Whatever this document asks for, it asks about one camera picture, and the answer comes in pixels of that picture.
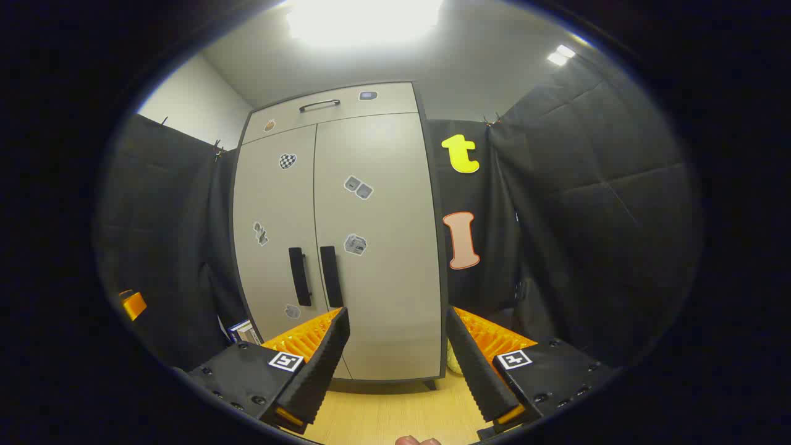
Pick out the black backdrop cloth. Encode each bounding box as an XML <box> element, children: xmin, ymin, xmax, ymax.
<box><xmin>93</xmin><ymin>46</ymin><xmax>705</xmax><ymax>371</ymax></box>

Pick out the blue and white box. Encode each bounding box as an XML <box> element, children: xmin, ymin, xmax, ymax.
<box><xmin>226</xmin><ymin>320</ymin><xmax>263</xmax><ymax>345</ymax></box>

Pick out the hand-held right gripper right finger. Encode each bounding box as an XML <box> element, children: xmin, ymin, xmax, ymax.
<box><xmin>446</xmin><ymin>306</ymin><xmax>619</xmax><ymax>441</ymax></box>

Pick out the black door handle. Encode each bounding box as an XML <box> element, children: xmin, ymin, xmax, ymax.
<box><xmin>319</xmin><ymin>245</ymin><xmax>344</xmax><ymax>308</ymax></box>
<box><xmin>288</xmin><ymin>247</ymin><xmax>313</xmax><ymax>307</ymax></box>

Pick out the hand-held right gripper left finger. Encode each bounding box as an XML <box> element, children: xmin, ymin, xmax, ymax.
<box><xmin>185</xmin><ymin>307</ymin><xmax>351</xmax><ymax>433</ymax></box>

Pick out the grey double-door shoe cabinet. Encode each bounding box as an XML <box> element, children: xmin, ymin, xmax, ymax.
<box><xmin>230</xmin><ymin>80</ymin><xmax>449</xmax><ymax>390</ymax></box>

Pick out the grey cabinet drawer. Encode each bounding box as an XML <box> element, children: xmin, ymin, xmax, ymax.
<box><xmin>241</xmin><ymin>82</ymin><xmax>420</xmax><ymax>146</ymax></box>

